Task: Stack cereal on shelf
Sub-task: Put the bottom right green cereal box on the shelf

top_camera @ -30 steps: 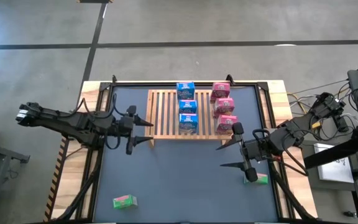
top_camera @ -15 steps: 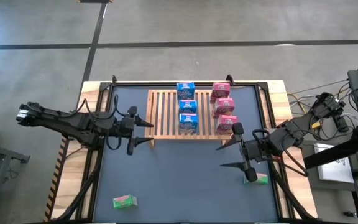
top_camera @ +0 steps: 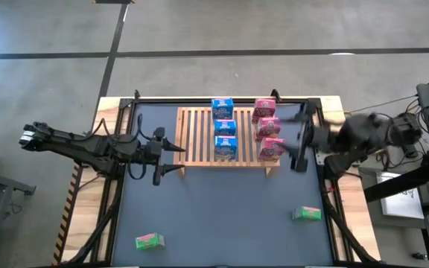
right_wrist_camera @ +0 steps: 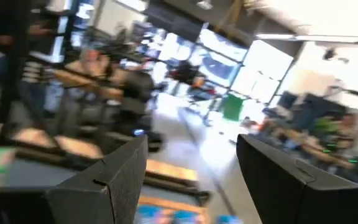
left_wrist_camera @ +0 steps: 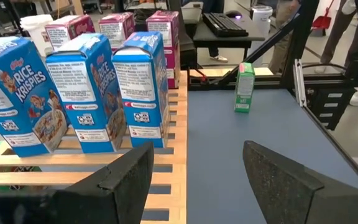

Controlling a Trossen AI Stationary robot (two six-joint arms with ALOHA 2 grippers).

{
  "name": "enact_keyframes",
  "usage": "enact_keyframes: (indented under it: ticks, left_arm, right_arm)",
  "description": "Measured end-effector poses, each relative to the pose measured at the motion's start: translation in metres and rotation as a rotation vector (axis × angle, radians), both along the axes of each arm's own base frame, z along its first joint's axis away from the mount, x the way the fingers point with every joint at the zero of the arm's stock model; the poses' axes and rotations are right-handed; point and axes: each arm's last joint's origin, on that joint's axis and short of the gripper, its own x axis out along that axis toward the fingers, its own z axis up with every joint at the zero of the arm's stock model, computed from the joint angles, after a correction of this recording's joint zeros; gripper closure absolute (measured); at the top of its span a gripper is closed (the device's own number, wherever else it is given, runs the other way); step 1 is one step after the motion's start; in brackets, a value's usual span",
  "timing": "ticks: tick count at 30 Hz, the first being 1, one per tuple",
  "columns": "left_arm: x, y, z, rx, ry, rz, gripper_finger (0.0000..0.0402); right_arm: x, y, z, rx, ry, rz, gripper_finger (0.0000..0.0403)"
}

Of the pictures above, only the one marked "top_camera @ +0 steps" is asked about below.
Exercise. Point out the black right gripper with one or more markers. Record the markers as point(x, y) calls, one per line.
point(318, 137)

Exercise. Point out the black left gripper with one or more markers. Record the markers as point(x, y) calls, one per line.
point(151, 154)

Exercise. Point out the pink Raisin Bran cereal box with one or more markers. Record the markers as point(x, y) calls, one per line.
point(267, 127)
point(263, 108)
point(271, 148)

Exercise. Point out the blue cereal box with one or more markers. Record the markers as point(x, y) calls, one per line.
point(225, 127)
point(225, 147)
point(222, 108)

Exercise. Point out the green Apple Jacks cereal box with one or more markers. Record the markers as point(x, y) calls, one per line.
point(307, 213)
point(149, 241)

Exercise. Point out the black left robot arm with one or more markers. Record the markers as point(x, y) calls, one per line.
point(80, 145)

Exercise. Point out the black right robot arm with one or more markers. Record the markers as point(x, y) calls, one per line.
point(363, 134)

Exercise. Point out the wooden slatted shelf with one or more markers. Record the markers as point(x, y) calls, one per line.
point(207, 164)

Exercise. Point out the black table clamp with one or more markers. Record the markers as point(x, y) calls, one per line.
point(275, 95)
point(136, 95)

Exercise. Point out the blue table mat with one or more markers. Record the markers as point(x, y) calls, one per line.
point(218, 204)

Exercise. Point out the black beam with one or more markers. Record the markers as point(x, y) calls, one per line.
point(397, 184)

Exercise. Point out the black power adapter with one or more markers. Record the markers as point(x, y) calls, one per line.
point(412, 150)

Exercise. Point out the black orange striped strip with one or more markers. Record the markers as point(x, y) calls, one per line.
point(65, 219)

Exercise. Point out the white sheet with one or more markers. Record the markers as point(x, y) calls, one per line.
point(400, 204)

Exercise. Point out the small black floor object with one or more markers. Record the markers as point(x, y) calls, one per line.
point(418, 256)

